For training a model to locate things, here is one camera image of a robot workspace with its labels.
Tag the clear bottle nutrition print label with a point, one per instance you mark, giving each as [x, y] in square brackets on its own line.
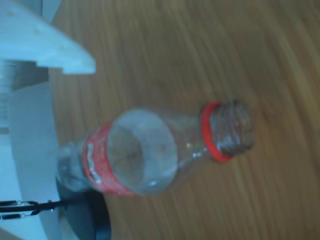
[150, 150]

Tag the black metal clip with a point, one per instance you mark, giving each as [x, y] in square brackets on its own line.
[10, 203]

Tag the black stand base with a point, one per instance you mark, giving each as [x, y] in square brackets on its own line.
[85, 217]

